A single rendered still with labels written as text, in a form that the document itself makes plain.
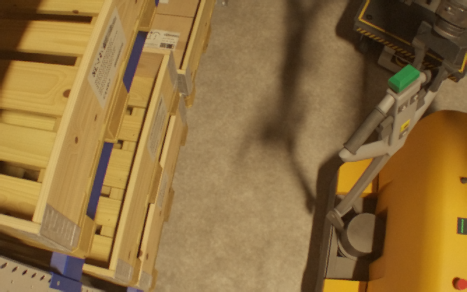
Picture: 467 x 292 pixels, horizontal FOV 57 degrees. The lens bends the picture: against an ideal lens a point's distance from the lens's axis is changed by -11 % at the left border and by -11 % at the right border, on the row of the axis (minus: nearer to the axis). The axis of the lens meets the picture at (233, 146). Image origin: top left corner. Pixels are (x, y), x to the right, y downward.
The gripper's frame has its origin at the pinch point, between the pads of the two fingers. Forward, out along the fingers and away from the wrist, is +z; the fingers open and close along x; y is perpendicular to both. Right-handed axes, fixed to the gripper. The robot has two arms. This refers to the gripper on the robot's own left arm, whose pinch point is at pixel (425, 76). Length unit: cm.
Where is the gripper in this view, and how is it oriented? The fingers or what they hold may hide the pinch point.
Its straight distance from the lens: 127.3
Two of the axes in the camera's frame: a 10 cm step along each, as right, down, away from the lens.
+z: -2.4, 7.7, 6.0
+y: -7.8, 2.1, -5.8
